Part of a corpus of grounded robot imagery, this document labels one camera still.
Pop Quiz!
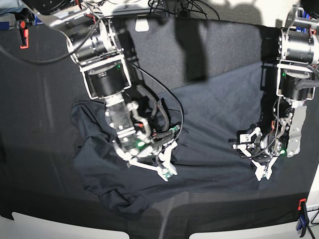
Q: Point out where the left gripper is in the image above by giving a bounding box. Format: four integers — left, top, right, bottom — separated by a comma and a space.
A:
250, 134, 275, 159

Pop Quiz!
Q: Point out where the dark navy t-shirt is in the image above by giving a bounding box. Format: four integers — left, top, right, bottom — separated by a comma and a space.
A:
70, 62, 283, 218

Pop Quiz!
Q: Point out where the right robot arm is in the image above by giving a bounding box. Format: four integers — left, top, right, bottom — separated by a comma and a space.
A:
25, 0, 181, 160

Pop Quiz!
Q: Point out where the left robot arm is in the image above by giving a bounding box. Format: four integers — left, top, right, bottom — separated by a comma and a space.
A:
242, 0, 319, 159

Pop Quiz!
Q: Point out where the blue clamp near right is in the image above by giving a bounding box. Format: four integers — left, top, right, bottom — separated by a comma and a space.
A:
296, 198, 309, 238

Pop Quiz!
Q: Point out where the black felt table cover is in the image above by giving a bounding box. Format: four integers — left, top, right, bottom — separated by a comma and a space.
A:
0, 17, 319, 239

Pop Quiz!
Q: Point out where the red clamp far left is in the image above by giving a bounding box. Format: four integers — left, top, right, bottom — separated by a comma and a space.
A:
14, 20, 29, 49

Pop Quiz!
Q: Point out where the black cable bundle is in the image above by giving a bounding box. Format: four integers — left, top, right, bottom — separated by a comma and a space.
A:
147, 0, 221, 20

